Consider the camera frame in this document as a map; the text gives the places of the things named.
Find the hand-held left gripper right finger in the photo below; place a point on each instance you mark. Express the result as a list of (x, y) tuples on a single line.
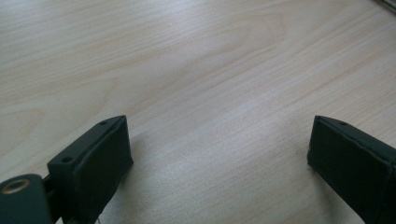
[(355, 168)]

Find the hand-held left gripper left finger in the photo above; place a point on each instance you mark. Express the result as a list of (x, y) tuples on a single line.
[(96, 168)]

